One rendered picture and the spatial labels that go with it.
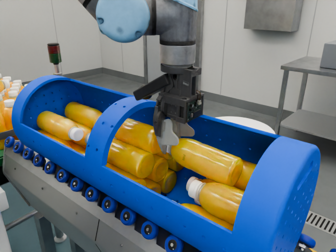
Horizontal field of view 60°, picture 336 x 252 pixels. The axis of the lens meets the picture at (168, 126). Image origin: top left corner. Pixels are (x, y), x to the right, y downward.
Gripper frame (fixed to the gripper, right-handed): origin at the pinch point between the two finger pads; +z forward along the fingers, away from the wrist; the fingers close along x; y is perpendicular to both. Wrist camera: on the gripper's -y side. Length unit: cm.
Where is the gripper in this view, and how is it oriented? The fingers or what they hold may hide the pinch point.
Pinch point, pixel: (168, 144)
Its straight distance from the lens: 71.6
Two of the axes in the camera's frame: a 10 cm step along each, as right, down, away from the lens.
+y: 7.7, 2.6, -5.8
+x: 6.4, -3.0, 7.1
